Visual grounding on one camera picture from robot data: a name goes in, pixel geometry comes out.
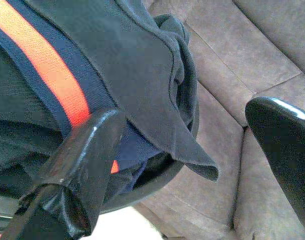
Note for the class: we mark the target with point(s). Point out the black shirt with red stripe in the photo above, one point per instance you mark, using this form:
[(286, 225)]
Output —
[(130, 62)]

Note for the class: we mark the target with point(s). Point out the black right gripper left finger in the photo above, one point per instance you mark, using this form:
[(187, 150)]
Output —
[(80, 162)]

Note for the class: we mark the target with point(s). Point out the brown sofa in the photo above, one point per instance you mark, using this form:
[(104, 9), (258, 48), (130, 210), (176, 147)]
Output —
[(242, 62)]

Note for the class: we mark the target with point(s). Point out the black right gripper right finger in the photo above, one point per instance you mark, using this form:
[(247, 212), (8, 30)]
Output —
[(287, 150)]

